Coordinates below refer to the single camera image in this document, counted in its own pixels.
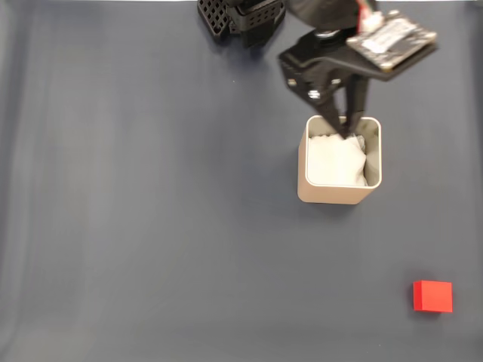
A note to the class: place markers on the white crumpled tissue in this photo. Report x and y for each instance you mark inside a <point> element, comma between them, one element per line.
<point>336,166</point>

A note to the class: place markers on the beige square box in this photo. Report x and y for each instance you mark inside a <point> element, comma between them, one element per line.
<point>328,196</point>

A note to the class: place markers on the red cube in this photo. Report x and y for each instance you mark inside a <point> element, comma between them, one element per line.
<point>434,298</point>

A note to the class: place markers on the camera circuit board on mount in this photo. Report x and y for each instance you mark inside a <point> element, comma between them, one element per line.
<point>392,37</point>

